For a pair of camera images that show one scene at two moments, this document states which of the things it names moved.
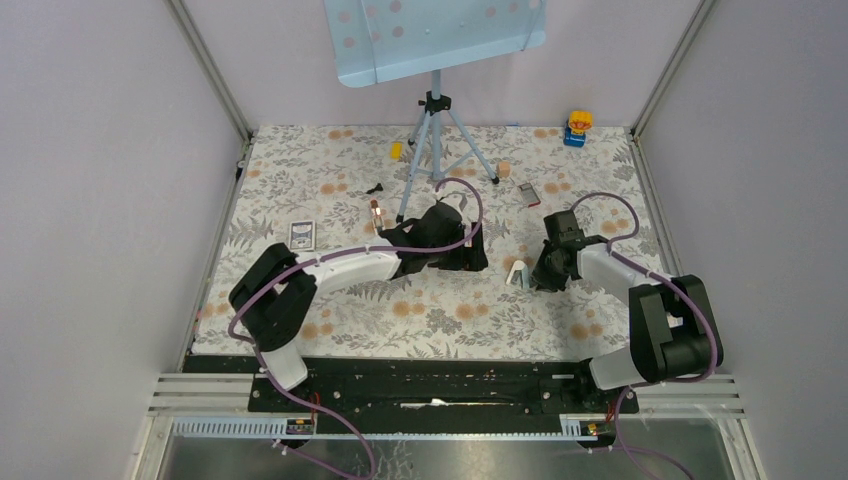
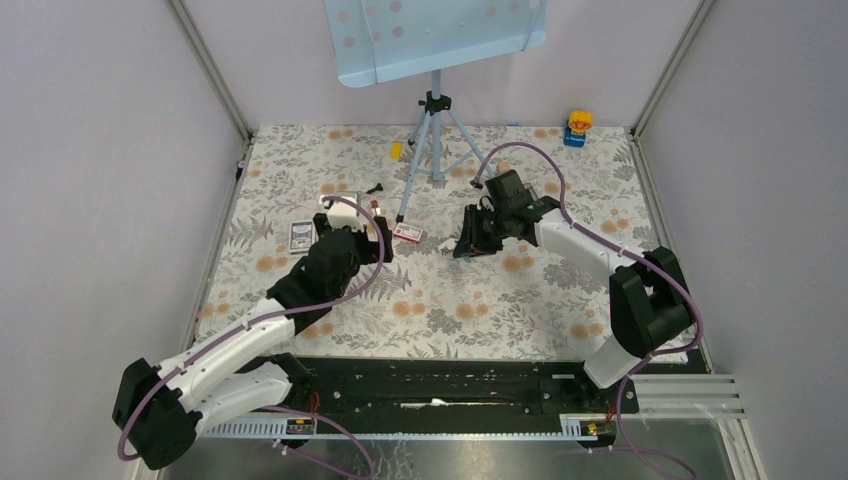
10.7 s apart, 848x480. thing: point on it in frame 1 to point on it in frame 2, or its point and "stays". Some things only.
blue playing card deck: x=302 y=235 stays
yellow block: x=396 y=150 stays
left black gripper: x=471 y=258 to x=372 y=250
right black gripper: x=539 y=276 to x=471 y=243
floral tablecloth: x=330 y=189 stays
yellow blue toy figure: x=575 y=127 stays
